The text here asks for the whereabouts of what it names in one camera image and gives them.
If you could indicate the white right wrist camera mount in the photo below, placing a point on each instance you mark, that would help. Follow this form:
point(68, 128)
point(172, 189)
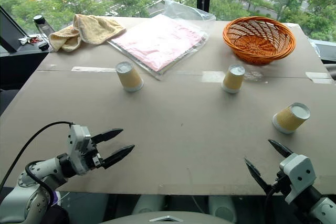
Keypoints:
point(299, 174)

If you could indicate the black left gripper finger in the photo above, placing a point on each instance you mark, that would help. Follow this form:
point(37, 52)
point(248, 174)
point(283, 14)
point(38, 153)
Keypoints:
point(107, 134)
point(118, 154)

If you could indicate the white rounded robot leg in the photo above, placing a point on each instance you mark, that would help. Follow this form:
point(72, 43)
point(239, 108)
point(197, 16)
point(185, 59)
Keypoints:
point(147, 205)
point(223, 208)

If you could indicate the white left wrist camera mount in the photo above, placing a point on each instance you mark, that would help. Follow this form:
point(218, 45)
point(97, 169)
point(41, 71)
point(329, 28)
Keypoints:
point(78, 145)

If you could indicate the white tape patch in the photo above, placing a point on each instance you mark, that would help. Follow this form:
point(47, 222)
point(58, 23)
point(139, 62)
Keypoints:
point(319, 77)

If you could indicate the black slanted panel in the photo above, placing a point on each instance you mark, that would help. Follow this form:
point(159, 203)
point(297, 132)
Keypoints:
point(9, 32)

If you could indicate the short clear tape patch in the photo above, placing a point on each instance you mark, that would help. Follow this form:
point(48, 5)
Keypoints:
point(212, 76)

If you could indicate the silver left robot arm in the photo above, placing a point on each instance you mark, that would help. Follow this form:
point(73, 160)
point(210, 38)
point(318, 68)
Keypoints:
point(39, 167)

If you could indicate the grey robot torso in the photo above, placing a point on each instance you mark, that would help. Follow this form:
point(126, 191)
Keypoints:
point(168, 219)

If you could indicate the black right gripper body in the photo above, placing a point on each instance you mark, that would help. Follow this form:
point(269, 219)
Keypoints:
point(283, 183)

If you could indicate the long clear tape strip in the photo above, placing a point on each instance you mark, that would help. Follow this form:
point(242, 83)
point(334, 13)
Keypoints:
point(92, 69)

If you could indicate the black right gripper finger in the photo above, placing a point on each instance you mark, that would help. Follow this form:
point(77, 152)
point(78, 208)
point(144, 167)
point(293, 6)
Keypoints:
point(281, 149)
point(258, 175)

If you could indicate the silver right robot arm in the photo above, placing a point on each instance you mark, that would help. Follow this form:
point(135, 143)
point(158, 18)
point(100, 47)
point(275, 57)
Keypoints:
point(325, 208)

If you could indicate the red and white key bunch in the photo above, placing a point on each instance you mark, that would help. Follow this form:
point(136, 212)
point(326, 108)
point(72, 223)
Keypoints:
point(30, 41)

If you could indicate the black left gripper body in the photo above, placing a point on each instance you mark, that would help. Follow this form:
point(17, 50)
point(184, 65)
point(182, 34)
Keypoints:
point(94, 157)

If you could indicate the black side table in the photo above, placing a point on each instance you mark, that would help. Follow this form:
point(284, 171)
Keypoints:
point(18, 66)

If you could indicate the yellow ribbed paper cup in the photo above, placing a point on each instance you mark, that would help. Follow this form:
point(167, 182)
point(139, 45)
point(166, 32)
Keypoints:
point(233, 79)
point(288, 120)
point(129, 78)

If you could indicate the pale yellow towel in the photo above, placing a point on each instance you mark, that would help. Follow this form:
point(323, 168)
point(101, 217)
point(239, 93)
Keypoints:
point(89, 31)

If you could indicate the small black round lid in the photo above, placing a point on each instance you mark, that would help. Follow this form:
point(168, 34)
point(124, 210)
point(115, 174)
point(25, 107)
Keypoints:
point(43, 46)

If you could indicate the plastic bag with pink sheets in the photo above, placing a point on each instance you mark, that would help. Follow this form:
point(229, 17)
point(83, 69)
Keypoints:
point(157, 43)

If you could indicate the clear bottle with black cap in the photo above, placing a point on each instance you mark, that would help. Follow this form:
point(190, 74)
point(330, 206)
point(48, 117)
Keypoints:
point(44, 28)

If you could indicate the clear crumpled plastic bag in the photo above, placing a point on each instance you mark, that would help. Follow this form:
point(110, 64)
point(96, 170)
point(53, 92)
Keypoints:
point(183, 11)

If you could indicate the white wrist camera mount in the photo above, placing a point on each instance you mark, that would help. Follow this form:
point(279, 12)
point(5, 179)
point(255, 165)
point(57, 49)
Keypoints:
point(78, 145)
point(299, 174)

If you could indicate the orange woven basket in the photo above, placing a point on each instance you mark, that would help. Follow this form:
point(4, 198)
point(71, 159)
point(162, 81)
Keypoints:
point(258, 45)

